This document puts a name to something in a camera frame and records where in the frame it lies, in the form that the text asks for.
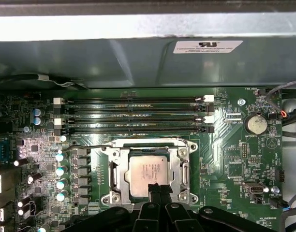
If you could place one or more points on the silver coin battery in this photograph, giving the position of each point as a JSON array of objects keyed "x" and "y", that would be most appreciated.
[{"x": 256, "y": 124}]

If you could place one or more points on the CPU socket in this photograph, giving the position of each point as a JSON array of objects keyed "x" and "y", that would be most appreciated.
[{"x": 107, "y": 198}]

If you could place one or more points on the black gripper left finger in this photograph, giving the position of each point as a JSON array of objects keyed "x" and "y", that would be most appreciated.
[{"x": 150, "y": 217}]

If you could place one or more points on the green motherboard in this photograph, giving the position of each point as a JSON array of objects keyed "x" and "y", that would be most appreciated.
[{"x": 223, "y": 157}]

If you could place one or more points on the grey CPU chip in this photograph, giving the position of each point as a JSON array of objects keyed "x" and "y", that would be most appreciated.
[{"x": 140, "y": 169}]

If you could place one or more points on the black PC case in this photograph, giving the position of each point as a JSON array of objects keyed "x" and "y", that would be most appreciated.
[{"x": 114, "y": 67}]

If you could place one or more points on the metal socket cover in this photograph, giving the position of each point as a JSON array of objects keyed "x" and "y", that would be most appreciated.
[{"x": 123, "y": 159}]

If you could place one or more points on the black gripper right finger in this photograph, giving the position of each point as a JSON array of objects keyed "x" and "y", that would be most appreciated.
[{"x": 174, "y": 217}]

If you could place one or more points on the white certification sticker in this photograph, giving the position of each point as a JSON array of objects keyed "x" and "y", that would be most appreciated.
[{"x": 208, "y": 47}]

